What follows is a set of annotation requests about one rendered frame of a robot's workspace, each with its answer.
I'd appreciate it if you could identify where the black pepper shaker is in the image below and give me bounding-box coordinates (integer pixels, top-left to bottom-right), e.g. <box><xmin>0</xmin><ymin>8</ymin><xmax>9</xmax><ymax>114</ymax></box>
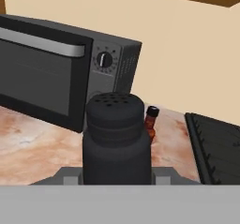
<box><xmin>82</xmin><ymin>91</ymin><xmax>153</xmax><ymax>186</ymax></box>

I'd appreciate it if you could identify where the silver toaster oven door handle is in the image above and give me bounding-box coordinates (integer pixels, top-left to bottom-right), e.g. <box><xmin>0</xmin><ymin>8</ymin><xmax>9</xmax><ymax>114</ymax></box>
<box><xmin>0</xmin><ymin>26</ymin><xmax>86</xmax><ymax>59</ymax></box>

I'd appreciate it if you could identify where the black stove hob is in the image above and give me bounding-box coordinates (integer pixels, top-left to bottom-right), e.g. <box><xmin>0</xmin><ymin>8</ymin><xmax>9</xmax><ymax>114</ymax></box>
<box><xmin>184</xmin><ymin>112</ymin><xmax>240</xmax><ymax>186</ymax></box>

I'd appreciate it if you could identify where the black toaster oven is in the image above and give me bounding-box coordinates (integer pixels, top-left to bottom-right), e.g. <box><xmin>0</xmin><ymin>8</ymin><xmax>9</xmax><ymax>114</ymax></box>
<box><xmin>0</xmin><ymin>13</ymin><xmax>143</xmax><ymax>134</ymax></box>

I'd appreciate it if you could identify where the orange sauce bottle black cap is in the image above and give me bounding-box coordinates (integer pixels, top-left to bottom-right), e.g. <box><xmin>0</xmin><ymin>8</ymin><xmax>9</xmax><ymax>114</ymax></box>
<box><xmin>142</xmin><ymin>105</ymin><xmax>160</xmax><ymax>145</ymax></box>

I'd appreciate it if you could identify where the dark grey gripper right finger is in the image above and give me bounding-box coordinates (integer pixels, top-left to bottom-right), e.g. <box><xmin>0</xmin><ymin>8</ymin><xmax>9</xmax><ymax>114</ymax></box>
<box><xmin>151</xmin><ymin>166</ymin><xmax>201</xmax><ymax>186</ymax></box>

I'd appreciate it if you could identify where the black toaster oven dial knob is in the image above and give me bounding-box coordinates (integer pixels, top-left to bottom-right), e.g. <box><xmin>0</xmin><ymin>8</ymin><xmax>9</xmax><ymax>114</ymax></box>
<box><xmin>96</xmin><ymin>51</ymin><xmax>113</xmax><ymax>68</ymax></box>

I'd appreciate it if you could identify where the black toaster oven door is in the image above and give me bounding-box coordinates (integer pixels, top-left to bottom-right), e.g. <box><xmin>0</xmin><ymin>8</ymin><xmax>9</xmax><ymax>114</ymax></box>
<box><xmin>0</xmin><ymin>15</ymin><xmax>95</xmax><ymax>134</ymax></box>

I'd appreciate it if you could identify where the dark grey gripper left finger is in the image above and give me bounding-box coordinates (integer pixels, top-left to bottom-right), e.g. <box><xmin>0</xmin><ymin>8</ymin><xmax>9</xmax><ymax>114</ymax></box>
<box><xmin>31</xmin><ymin>166</ymin><xmax>84</xmax><ymax>186</ymax></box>

